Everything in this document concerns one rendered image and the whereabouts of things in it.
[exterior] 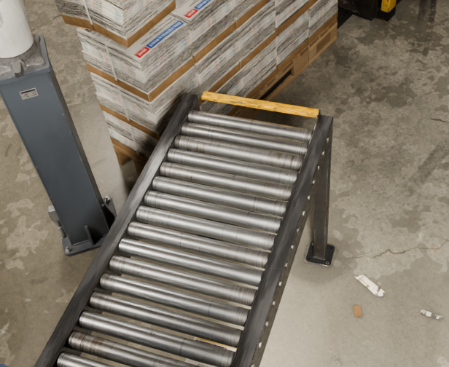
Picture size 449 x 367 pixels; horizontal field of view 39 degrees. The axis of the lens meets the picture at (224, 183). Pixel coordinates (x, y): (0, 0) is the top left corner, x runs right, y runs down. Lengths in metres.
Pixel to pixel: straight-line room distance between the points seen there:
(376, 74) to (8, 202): 2.05
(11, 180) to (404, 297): 1.98
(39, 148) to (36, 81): 0.32
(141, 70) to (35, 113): 0.44
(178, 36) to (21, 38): 0.67
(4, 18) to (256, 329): 1.26
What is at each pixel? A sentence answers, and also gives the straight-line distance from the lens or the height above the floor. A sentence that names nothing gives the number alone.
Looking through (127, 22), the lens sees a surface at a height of 1.01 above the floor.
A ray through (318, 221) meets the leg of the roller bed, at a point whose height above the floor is 0.26.
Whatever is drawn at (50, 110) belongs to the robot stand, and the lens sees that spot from 2.45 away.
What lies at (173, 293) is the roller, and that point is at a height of 0.80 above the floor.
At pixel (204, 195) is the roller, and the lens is 2.04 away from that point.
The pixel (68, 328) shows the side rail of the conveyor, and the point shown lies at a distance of 1.86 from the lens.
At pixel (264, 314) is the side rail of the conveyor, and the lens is 1.77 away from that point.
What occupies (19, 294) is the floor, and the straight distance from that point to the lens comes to 2.99.
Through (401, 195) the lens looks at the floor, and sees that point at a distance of 3.07.
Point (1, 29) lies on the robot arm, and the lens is 2.26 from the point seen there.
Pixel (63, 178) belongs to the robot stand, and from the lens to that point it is 2.69.
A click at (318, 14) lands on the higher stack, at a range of 3.62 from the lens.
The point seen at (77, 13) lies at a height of 0.98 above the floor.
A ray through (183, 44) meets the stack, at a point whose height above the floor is 0.75.
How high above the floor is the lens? 2.35
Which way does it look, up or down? 49 degrees down
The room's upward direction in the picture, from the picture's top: 8 degrees counter-clockwise
